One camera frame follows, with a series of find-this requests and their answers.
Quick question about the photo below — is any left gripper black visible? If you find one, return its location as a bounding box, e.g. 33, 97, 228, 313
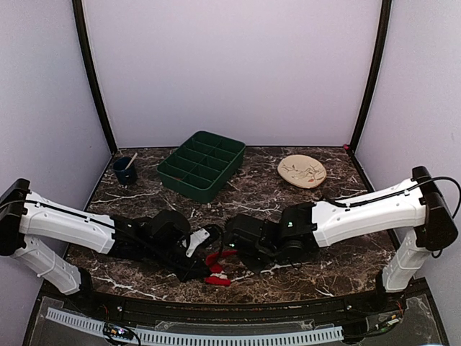
146, 241, 212, 284

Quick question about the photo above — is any red sock plain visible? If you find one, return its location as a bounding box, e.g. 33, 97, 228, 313
204, 249, 237, 287

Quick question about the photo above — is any green compartment tray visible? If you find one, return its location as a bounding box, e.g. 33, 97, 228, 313
157, 130, 246, 204

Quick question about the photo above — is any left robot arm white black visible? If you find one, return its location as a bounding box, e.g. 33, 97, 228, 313
1, 179, 223, 314

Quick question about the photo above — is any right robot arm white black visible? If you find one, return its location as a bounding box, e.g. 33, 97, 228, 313
224, 166, 459, 313

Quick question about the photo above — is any beige patterned plate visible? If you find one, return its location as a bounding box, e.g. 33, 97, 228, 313
277, 154, 327, 189

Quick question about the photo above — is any dark blue cup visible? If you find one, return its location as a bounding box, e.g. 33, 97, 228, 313
112, 156, 138, 186

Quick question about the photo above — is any wooden stick in cup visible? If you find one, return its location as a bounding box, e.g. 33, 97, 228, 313
125, 152, 138, 169

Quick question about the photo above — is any small circuit board left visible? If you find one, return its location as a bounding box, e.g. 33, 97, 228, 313
102, 323, 133, 340

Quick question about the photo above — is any small circuit board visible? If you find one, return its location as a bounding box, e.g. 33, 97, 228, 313
102, 323, 133, 340
375, 314, 402, 331

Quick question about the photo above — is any small circuit board right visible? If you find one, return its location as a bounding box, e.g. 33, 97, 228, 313
375, 314, 402, 331

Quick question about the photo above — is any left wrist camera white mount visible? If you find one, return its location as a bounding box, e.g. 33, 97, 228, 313
182, 228, 210, 258

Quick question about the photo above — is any grey slotted cable duct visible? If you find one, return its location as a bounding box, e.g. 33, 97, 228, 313
45, 308, 344, 345

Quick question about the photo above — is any black front rail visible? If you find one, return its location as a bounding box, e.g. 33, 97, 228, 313
35, 280, 433, 327

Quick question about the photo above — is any left black frame post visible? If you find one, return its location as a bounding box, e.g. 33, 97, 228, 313
71, 0, 118, 155

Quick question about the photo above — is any black frame post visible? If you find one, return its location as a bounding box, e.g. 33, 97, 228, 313
71, 0, 118, 155
348, 0, 393, 156

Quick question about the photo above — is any right black frame post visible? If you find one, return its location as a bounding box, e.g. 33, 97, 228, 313
348, 0, 393, 156

